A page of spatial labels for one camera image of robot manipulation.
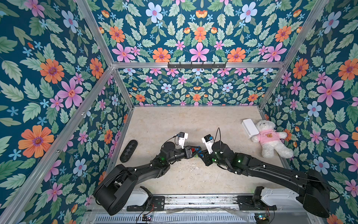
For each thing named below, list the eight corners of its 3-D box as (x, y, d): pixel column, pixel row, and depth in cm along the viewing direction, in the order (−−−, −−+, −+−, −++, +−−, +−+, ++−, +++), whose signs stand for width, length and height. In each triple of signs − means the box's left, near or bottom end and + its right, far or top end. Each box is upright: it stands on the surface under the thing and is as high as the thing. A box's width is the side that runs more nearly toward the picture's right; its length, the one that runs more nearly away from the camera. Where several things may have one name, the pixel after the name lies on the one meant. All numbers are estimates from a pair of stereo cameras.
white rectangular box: (248, 137, 101) (250, 134, 98) (240, 122, 110) (242, 119, 107) (257, 135, 102) (260, 132, 99) (249, 121, 111) (250, 118, 108)
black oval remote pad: (120, 161, 91) (117, 159, 88) (133, 141, 101) (131, 138, 98) (126, 164, 90) (124, 161, 87) (139, 143, 100) (137, 140, 97)
